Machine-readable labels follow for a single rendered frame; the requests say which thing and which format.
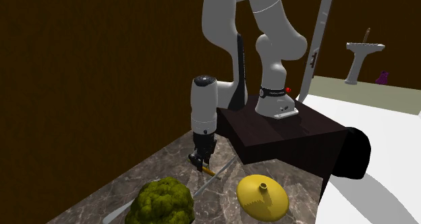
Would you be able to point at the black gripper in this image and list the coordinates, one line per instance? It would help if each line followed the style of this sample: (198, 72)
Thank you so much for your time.
(204, 143)

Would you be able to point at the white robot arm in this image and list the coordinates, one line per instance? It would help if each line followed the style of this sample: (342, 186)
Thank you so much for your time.
(269, 22)

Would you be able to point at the yellow pen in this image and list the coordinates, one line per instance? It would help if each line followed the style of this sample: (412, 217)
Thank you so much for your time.
(209, 171)

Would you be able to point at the long grey utensil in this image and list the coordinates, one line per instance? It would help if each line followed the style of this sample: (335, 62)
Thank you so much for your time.
(215, 176)

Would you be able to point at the green broccoli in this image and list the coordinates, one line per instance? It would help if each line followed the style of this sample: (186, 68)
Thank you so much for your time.
(161, 202)

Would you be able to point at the dark robot stand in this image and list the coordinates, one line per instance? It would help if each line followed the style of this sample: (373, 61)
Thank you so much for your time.
(279, 134)

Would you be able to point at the flat yellow vase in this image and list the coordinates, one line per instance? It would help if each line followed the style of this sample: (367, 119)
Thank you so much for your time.
(260, 200)

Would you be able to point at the grey knife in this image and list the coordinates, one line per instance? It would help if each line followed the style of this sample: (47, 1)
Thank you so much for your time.
(116, 213)

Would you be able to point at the black rounded object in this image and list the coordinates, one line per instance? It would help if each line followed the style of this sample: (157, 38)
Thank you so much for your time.
(353, 154)

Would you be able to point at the grey open door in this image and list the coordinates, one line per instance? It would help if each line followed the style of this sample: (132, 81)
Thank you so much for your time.
(316, 42)

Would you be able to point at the purple toy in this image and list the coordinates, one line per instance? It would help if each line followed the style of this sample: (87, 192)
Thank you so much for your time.
(382, 78)

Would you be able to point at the white pedestal sink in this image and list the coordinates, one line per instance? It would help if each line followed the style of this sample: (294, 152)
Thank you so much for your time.
(358, 57)

